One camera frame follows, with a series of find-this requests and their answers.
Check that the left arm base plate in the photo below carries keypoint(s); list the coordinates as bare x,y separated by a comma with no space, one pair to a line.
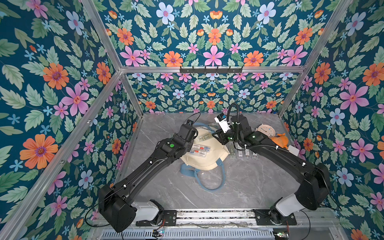
163,218

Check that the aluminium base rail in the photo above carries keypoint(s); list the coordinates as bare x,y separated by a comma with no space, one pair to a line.
321,218

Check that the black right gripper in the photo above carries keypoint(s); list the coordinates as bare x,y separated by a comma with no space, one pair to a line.
227,137

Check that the white slotted cable duct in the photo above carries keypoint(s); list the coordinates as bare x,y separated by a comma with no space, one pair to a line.
190,234

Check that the clear stationery pack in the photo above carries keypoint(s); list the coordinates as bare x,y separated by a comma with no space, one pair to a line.
199,150

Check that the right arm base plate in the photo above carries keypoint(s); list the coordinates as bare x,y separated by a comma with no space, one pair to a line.
267,217

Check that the white rectangular box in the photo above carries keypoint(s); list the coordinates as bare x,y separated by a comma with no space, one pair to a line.
293,150

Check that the cream canvas tote bag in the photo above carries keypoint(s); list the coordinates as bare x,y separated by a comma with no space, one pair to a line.
215,159

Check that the orange plush toy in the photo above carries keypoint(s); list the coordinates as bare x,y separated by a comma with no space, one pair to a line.
281,140

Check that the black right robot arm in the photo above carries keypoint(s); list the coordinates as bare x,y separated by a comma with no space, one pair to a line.
314,179

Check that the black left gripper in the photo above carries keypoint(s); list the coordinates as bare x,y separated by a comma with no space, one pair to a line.
190,145

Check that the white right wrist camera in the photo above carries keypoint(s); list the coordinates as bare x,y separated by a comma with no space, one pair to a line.
222,121

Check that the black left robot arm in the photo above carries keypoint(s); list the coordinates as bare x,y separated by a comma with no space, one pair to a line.
116,204

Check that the pink round alarm clock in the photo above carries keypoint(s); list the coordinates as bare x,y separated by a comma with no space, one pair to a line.
267,130

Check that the black hook rail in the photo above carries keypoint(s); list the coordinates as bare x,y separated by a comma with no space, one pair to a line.
209,70

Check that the clear compass set case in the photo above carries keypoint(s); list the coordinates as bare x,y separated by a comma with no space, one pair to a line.
240,153

